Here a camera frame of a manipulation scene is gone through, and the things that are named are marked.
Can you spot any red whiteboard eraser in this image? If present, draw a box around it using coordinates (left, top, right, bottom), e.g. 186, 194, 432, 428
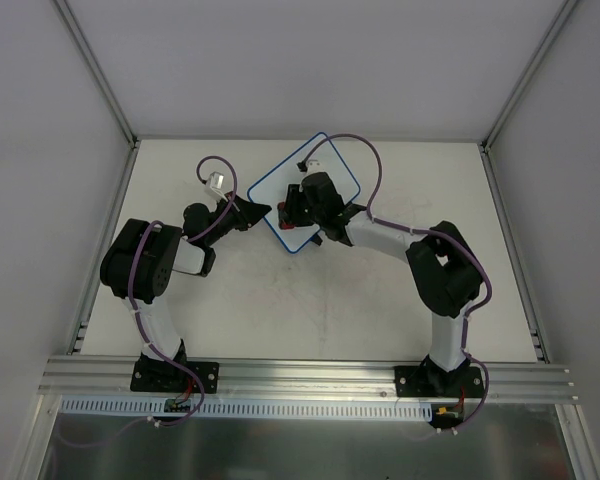
277, 202, 295, 230

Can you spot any blue framed whiteboard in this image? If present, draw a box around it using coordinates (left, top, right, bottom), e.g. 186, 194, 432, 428
247, 132, 361, 254

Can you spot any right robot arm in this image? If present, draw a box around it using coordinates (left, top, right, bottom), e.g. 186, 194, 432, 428
277, 172, 483, 397

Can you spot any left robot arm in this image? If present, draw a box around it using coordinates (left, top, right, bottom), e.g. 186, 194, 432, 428
100, 195, 272, 390

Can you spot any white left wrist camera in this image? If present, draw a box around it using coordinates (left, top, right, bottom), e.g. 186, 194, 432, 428
205, 171, 226, 201

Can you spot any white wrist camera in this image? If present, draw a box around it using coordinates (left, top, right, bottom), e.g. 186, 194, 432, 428
205, 171, 226, 201
296, 158, 324, 175

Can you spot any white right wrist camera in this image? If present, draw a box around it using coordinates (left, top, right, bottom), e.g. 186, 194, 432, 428
296, 158, 324, 175

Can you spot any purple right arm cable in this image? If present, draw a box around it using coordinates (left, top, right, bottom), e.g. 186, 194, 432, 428
296, 133, 492, 436

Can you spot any aluminium mounting rail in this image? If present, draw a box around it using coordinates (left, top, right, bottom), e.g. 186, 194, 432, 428
38, 355, 581, 404

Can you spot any right aluminium frame post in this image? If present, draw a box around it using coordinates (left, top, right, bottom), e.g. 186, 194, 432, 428
479, 0, 581, 151

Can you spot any aluminium frame post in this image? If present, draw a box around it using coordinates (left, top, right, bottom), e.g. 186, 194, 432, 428
52, 0, 140, 149
479, 0, 581, 151

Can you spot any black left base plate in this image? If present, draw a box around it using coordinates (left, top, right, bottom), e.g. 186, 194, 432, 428
130, 356, 220, 394

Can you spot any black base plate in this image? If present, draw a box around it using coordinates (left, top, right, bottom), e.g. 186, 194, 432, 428
394, 365, 485, 399
130, 356, 220, 394

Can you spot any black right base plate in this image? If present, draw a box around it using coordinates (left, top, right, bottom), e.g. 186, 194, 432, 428
394, 365, 485, 399

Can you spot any slotted white cable duct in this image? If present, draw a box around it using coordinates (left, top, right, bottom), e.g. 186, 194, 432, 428
59, 396, 433, 423

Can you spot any left aluminium frame post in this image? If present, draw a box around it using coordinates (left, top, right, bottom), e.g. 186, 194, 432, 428
52, 0, 140, 149

